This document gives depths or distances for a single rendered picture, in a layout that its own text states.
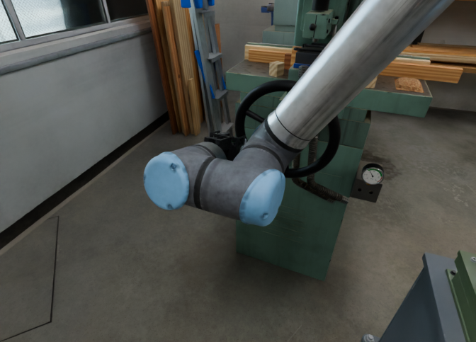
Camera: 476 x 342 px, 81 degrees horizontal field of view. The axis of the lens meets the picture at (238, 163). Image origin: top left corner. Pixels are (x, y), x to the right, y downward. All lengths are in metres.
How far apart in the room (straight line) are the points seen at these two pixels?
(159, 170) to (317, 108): 0.26
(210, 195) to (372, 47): 0.30
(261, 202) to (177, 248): 1.17
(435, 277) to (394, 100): 0.47
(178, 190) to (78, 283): 1.18
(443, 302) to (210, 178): 0.63
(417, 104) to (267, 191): 0.61
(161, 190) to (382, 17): 0.38
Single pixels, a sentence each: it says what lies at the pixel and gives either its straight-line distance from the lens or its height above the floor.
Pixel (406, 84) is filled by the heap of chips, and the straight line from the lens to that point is 0.94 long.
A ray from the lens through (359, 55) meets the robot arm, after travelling 0.43.
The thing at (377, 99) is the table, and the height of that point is 0.87.
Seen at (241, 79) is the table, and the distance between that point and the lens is 0.96.
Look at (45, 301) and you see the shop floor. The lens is 1.58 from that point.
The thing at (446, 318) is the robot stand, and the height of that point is 0.55.
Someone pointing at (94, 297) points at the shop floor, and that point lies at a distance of 1.49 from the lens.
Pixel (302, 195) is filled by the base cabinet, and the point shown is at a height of 0.47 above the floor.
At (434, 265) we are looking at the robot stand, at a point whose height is 0.55.
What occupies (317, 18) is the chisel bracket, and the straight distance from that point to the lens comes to 0.98.
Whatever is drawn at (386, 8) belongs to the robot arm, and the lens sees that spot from 0.42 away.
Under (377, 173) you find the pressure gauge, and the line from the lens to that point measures 0.94.
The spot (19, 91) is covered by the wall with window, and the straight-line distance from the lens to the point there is 1.75.
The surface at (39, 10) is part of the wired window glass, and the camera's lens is 1.94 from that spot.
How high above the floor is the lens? 1.17
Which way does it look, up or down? 34 degrees down
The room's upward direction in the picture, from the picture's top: straight up
